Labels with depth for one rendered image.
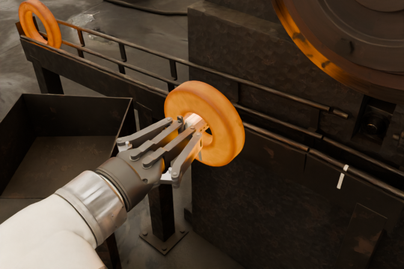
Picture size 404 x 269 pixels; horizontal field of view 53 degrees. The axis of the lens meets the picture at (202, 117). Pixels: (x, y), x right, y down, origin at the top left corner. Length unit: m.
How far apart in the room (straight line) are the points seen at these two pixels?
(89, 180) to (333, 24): 0.38
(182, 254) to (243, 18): 0.89
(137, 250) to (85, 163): 0.63
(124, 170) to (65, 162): 0.45
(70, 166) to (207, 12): 0.47
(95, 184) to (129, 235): 1.04
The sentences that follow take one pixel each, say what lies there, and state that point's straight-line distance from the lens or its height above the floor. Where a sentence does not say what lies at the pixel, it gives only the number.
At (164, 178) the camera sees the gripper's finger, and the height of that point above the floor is 0.84.
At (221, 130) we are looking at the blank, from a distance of 0.64.
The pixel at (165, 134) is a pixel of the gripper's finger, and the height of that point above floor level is 0.85.
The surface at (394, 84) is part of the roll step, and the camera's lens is 0.67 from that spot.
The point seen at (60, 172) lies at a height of 0.60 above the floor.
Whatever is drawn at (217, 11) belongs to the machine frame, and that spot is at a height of 0.87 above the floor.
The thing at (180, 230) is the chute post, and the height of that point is 0.02.
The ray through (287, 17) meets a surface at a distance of 0.73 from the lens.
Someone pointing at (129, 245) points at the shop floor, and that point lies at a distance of 1.55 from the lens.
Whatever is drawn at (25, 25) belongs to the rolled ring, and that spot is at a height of 0.65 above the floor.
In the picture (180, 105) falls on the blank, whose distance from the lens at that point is 0.68.
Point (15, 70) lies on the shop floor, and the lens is 2.64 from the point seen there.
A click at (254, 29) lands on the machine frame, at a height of 0.87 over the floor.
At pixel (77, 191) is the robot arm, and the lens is 0.54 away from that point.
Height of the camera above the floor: 1.26
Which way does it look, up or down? 38 degrees down
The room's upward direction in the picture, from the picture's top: straight up
